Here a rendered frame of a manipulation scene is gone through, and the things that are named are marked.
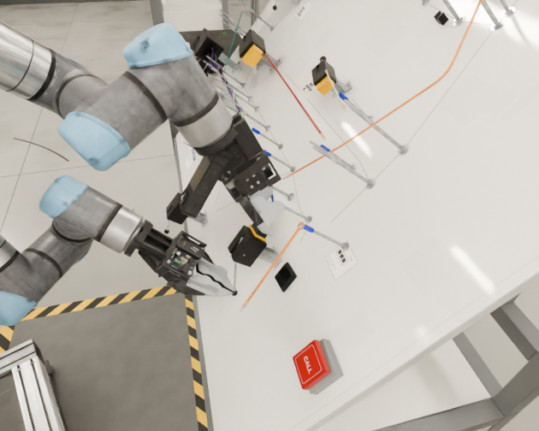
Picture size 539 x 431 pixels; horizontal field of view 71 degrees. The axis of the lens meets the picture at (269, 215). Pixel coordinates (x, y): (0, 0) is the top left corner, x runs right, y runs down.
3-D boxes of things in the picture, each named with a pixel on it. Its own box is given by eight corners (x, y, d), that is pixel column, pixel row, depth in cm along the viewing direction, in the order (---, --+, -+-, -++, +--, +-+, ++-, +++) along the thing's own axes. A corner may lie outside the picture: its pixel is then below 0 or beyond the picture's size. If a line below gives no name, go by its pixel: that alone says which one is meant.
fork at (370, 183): (377, 183, 60) (317, 142, 52) (369, 191, 61) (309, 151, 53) (371, 176, 62) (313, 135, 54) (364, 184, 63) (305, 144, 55)
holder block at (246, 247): (243, 254, 73) (227, 247, 71) (260, 232, 72) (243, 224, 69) (250, 267, 70) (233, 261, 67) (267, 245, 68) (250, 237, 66)
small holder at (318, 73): (346, 63, 79) (323, 42, 75) (352, 91, 74) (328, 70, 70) (329, 78, 82) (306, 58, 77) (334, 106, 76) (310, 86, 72)
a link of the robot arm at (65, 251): (19, 265, 69) (26, 236, 61) (62, 225, 77) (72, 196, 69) (58, 289, 70) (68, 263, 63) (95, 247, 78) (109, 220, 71)
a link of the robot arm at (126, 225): (97, 246, 67) (122, 209, 71) (121, 259, 68) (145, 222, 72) (101, 237, 61) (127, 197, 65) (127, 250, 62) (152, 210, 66)
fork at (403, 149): (411, 149, 58) (353, 100, 50) (401, 157, 59) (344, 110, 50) (405, 142, 59) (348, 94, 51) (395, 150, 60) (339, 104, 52)
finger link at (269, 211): (299, 227, 65) (273, 186, 60) (270, 246, 65) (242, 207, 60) (293, 219, 68) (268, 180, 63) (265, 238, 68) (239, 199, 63)
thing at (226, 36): (167, 78, 142) (164, 59, 138) (163, 47, 168) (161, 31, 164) (252, 72, 149) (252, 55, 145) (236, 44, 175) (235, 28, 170)
